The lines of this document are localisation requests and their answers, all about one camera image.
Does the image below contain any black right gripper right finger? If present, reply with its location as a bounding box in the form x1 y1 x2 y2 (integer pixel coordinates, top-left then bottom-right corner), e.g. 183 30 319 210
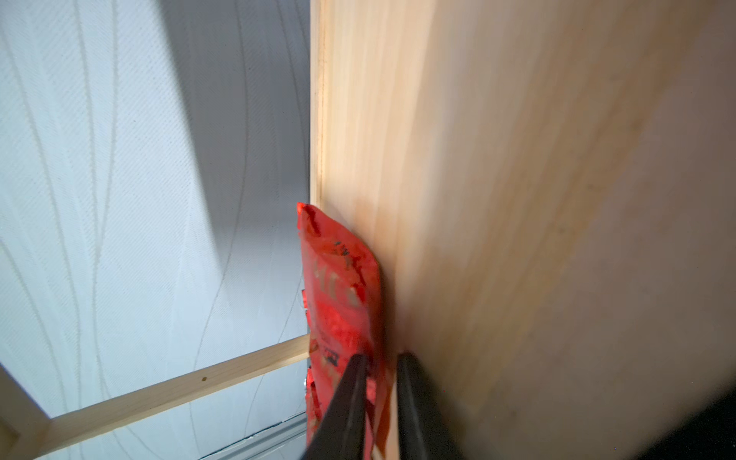
397 353 463 459

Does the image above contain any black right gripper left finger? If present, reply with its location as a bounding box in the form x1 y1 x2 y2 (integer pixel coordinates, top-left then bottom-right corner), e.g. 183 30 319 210
302 355 368 460

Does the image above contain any red tea bag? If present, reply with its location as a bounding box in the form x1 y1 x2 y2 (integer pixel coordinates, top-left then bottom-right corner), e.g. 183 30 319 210
297 203 392 459
305 367 322 446

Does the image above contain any wooden two-tier shelf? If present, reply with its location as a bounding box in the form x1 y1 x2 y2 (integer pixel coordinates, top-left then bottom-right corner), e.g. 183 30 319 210
1 1 735 459

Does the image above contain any aluminium top rail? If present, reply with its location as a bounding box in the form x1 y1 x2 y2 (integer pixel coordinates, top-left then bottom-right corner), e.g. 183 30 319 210
202 412 307 460

